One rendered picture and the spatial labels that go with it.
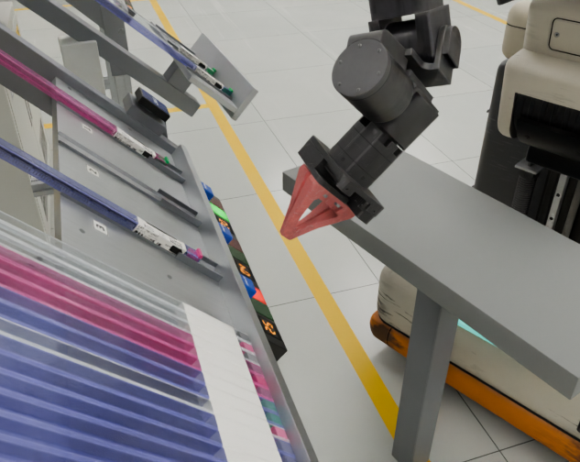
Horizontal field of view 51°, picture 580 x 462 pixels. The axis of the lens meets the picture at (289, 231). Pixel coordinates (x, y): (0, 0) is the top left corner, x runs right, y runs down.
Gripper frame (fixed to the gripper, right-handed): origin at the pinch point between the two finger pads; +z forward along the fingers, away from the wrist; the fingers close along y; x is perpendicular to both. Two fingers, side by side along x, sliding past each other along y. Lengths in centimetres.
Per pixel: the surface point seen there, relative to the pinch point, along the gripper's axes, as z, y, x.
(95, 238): 8.7, 5.9, -18.9
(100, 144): 9.0, -16.1, -16.7
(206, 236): 8.2, -6.6, -3.3
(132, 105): 6.5, -29.7, -12.4
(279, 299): 40, -73, 68
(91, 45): 9, -56, -16
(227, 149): 35, -168, 73
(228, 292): 8.0, 4.2, -3.3
